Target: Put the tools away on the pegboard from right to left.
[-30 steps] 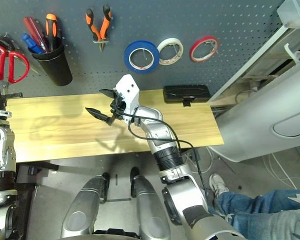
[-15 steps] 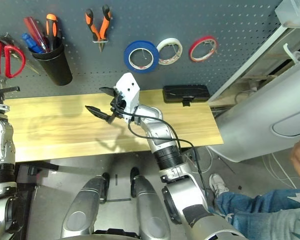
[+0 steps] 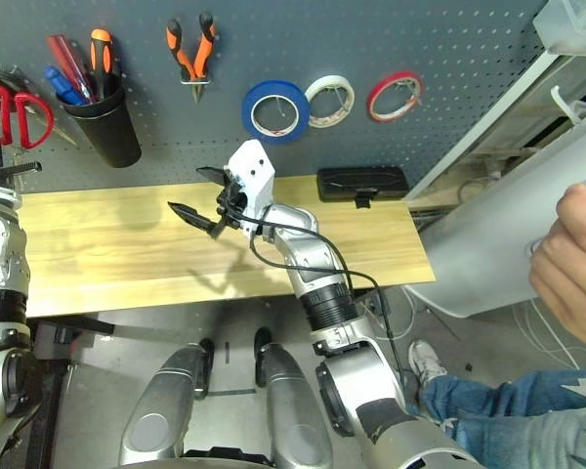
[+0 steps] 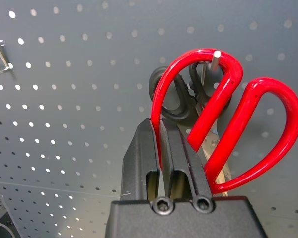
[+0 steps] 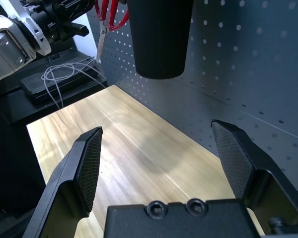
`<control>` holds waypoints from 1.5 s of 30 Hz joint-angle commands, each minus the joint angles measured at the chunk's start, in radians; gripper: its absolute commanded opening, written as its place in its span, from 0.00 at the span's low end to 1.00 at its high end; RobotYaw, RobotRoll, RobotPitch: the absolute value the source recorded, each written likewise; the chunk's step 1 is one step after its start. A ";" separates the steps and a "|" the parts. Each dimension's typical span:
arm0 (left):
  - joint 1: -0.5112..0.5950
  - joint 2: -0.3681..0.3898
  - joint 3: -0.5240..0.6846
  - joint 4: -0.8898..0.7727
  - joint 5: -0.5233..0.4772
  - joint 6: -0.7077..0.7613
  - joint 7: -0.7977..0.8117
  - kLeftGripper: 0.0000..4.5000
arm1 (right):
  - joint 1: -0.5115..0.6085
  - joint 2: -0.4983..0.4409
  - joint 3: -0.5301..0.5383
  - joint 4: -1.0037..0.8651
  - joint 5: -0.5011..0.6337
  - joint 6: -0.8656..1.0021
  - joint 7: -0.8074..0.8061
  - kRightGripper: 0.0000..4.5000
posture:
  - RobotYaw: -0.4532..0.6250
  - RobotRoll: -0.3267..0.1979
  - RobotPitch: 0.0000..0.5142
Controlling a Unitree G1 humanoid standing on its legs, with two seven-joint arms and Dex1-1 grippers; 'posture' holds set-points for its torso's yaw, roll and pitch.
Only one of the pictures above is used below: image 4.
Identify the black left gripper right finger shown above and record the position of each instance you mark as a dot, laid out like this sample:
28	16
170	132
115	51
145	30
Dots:
186	168

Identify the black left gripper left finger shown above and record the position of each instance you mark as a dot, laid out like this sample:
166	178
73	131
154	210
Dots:
136	158

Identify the grey perforated pegboard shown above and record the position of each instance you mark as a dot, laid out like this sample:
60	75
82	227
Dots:
64	111

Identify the silver scissors peg hook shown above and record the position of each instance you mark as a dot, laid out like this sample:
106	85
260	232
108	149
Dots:
216	62

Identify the silver empty peg hook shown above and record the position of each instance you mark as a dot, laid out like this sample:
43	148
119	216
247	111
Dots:
2	57

